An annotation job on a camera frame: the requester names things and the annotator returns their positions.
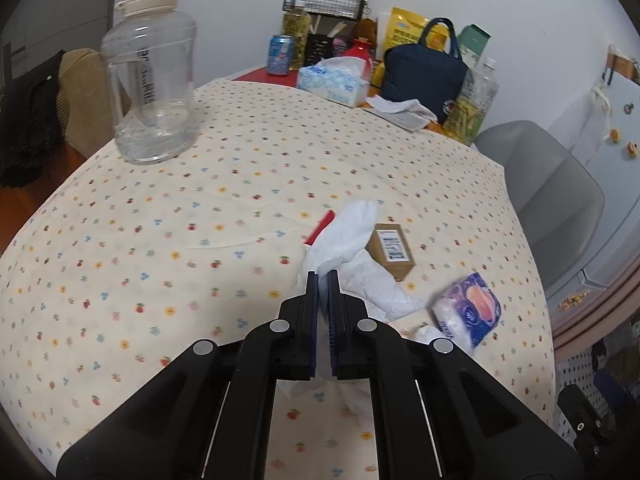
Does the white tissue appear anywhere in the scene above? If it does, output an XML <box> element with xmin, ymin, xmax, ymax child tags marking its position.
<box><xmin>279</xmin><ymin>200</ymin><xmax>445</xmax><ymax>399</ymax></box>

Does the small brown cardboard box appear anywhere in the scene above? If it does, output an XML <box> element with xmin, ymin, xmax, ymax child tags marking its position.
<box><xmin>366</xmin><ymin>223</ymin><xmax>416</xmax><ymax>282</ymax></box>

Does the purple tissue pack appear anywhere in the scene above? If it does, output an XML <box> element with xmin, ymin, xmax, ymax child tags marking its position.
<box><xmin>432</xmin><ymin>272</ymin><xmax>501</xmax><ymax>354</ymax></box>

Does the red white wrapper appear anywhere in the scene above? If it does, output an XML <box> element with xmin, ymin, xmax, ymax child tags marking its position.
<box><xmin>305</xmin><ymin>210</ymin><xmax>335</xmax><ymax>246</ymax></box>

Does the white cloth on table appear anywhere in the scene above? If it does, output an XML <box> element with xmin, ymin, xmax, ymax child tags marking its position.
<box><xmin>364</xmin><ymin>96</ymin><xmax>437</xmax><ymax>132</ymax></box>

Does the grey upholstered chair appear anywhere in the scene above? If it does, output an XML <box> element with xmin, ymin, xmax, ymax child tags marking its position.
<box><xmin>475</xmin><ymin>120</ymin><xmax>604</xmax><ymax>290</ymax></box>

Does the blue tissue box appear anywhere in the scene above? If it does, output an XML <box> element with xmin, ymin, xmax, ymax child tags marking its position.
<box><xmin>296</xmin><ymin>56</ymin><xmax>370</xmax><ymax>107</ymax></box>

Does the navy lunch bag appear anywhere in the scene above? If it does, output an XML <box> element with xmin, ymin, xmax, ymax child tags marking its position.
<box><xmin>380</xmin><ymin>18</ymin><xmax>468</xmax><ymax>125</ymax></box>

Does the plastic bottle with green contents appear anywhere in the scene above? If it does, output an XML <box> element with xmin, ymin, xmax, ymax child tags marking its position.
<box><xmin>442</xmin><ymin>58</ymin><xmax>499</xmax><ymax>145</ymax></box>

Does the blue soda can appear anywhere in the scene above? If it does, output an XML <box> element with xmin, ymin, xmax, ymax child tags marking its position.
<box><xmin>266</xmin><ymin>35</ymin><xmax>295</xmax><ymax>76</ymax></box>

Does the red white bottle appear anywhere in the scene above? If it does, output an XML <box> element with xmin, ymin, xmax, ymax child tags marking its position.
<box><xmin>343</xmin><ymin>38</ymin><xmax>372</xmax><ymax>78</ymax></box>

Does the white refrigerator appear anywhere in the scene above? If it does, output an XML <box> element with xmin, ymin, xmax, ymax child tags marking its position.
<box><xmin>547</xmin><ymin>68</ymin><xmax>639</xmax><ymax>311</ymax></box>

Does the glass jar with pickles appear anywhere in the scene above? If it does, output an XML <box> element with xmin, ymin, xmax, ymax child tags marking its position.
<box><xmin>282</xmin><ymin>0</ymin><xmax>311</xmax><ymax>72</ymax></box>

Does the yellow snack bag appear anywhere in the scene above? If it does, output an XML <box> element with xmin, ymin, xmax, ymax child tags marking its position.
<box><xmin>383</xmin><ymin>8</ymin><xmax>449</xmax><ymax>52</ymax></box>

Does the large clear water jug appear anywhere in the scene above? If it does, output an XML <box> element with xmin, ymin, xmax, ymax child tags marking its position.
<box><xmin>101</xmin><ymin>0</ymin><xmax>198</xmax><ymax>165</ymax></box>

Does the green tall carton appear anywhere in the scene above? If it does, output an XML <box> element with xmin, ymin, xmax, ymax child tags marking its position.
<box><xmin>457</xmin><ymin>24</ymin><xmax>491</xmax><ymax>68</ymax></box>

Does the tan chair with black jacket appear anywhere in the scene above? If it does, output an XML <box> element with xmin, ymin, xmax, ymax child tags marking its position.
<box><xmin>1</xmin><ymin>49</ymin><xmax>114</xmax><ymax>188</ymax></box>

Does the black wire basket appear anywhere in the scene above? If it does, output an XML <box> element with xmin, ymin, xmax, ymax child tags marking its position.
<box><xmin>282</xmin><ymin>0</ymin><xmax>366</xmax><ymax>21</ymax></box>

